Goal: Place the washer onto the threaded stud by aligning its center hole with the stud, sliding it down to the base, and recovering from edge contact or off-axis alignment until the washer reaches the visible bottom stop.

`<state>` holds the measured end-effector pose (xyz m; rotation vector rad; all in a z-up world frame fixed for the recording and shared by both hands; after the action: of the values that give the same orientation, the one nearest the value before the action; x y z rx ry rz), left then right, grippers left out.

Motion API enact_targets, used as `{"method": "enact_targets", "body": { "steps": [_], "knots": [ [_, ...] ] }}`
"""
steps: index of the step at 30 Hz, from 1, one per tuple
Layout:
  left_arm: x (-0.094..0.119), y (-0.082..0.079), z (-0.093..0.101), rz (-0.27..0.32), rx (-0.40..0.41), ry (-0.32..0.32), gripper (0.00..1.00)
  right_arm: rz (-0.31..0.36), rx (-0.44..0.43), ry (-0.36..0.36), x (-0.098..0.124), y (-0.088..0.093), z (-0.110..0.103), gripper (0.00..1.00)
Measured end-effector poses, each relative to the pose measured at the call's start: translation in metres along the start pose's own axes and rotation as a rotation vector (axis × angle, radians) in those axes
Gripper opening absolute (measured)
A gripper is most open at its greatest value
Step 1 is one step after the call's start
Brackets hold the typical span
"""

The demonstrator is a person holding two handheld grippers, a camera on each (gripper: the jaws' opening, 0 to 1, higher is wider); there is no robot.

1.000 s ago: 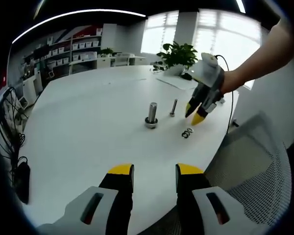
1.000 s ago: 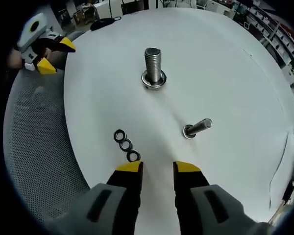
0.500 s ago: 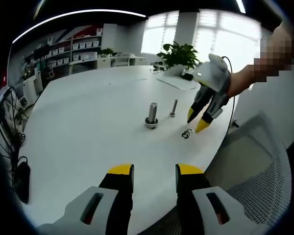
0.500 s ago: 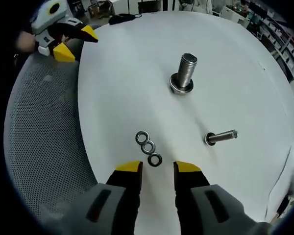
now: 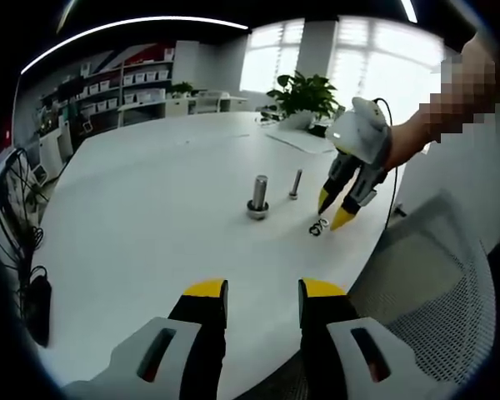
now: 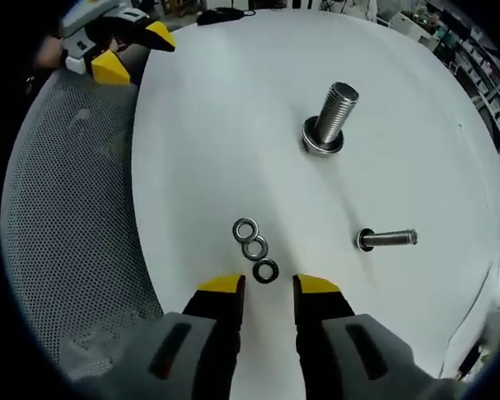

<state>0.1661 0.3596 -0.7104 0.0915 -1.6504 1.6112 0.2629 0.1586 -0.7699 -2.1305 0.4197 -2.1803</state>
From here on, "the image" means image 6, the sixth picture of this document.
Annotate black pouch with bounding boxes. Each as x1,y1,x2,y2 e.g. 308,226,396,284
197,7,256,25

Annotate large threaded steel stud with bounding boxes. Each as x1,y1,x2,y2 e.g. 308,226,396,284
302,81,360,158

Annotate white shelving unit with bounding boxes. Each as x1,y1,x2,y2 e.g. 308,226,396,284
435,12,500,151

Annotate rows of white storage bins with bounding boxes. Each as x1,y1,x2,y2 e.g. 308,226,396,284
441,24,500,138

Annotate grey mesh office chair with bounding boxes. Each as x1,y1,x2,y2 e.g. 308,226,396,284
0,68,168,380

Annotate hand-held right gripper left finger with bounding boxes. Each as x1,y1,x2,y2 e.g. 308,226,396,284
72,272,247,400

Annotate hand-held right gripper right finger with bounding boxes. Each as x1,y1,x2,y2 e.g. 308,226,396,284
292,272,463,400

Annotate small threaded steel stud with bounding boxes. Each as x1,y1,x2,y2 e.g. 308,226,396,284
356,227,420,254

